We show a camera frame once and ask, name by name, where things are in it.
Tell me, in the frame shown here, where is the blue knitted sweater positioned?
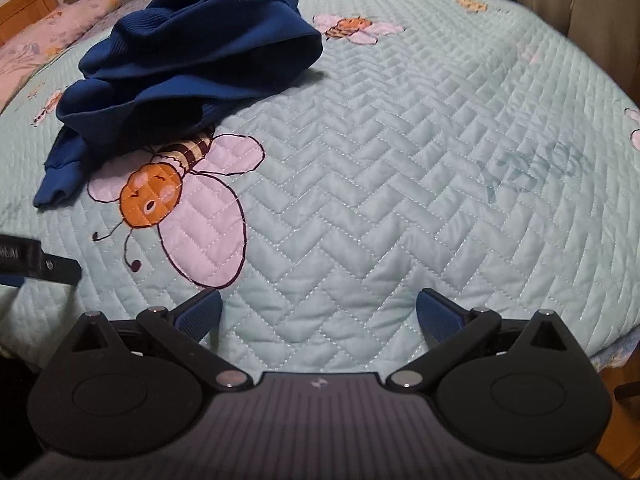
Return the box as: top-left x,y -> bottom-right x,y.
32,0 -> 323,208

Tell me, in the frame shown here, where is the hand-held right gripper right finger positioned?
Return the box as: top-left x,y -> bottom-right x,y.
385,287 -> 573,393

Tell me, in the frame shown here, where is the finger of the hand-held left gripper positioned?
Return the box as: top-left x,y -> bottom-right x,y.
40,255 -> 82,286

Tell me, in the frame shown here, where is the wooden headboard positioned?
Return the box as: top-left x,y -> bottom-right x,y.
0,0 -> 61,46

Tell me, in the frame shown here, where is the light green bee print quilt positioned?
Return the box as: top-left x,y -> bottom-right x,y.
0,0 -> 640,376

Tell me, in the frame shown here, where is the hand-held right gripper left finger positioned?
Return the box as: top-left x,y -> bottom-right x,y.
70,287 -> 255,392

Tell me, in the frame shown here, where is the pink floral pillow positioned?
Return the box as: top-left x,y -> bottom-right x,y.
0,0 -> 123,111

